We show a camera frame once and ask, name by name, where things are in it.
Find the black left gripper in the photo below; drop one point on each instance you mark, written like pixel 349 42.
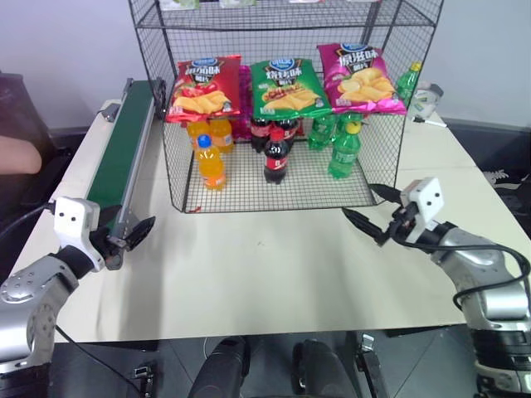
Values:
pixel 108 250

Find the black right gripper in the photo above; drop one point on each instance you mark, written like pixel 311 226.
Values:
pixel 404 226

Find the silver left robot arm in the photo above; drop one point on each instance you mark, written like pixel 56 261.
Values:
pixel 33 290

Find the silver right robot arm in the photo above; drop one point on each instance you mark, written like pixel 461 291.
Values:
pixel 477 257

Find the green conveyor belt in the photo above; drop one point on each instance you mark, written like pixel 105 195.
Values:
pixel 120 141

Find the green soda bottle yellow cap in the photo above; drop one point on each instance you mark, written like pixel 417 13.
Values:
pixel 345 155
pixel 407 85

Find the white marker pen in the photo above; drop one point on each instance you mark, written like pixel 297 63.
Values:
pixel 431 122

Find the orange soda bottle blue cap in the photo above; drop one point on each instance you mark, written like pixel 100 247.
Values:
pixel 210 168

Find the cola bottle red cap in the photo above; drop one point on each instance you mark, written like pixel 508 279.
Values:
pixel 277 159

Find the black bag white print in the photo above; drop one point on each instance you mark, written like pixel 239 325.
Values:
pixel 506 186

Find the magenta chips bag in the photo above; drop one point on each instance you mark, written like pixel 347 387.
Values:
pixel 361 79
pixel 245 103

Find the green chips bag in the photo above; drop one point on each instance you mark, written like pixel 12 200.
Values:
pixel 286 87

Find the red chips bag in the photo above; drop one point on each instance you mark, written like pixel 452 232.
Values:
pixel 205 89

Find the dark rounded shape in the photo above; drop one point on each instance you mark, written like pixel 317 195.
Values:
pixel 220 369
pixel 319 369

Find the green white snack packet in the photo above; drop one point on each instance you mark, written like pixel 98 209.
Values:
pixel 180 3

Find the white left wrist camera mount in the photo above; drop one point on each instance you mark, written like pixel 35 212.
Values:
pixel 74 219

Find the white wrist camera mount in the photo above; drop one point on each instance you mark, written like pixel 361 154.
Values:
pixel 429 199
pixel 74 219

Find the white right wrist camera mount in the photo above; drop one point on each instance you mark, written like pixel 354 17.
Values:
pixel 429 199

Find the metal table bracket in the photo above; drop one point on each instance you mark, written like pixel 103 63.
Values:
pixel 373 365
pixel 144 379

